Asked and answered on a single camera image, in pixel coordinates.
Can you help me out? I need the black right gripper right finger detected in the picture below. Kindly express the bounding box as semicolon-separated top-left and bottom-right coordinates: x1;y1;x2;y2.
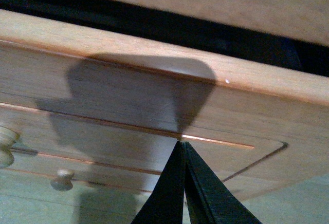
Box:
183;142;260;223

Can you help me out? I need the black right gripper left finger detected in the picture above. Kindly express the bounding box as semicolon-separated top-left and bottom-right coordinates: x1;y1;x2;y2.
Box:
132;141;186;224

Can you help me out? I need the wooden nightstand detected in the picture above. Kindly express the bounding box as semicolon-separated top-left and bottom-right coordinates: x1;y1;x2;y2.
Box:
1;0;328;76

